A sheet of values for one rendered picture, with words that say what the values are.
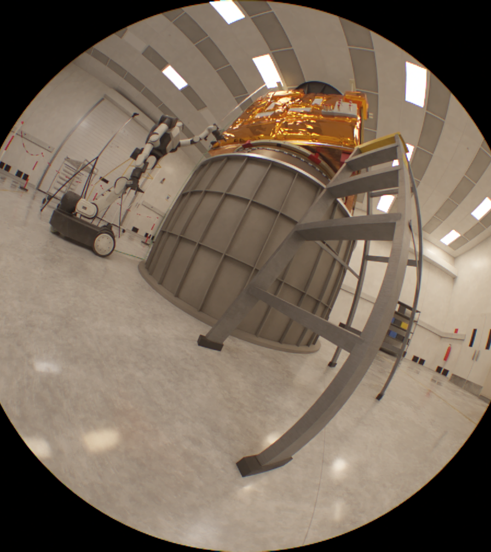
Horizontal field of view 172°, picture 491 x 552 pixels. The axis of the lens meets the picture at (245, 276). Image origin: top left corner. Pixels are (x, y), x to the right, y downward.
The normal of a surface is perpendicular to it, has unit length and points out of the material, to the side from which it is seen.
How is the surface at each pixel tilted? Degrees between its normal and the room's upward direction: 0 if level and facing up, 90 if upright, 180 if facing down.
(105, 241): 90
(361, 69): 180
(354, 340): 90
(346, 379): 76
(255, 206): 90
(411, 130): 180
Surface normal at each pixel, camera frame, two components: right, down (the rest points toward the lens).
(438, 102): -0.42, 0.91
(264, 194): -0.06, -0.05
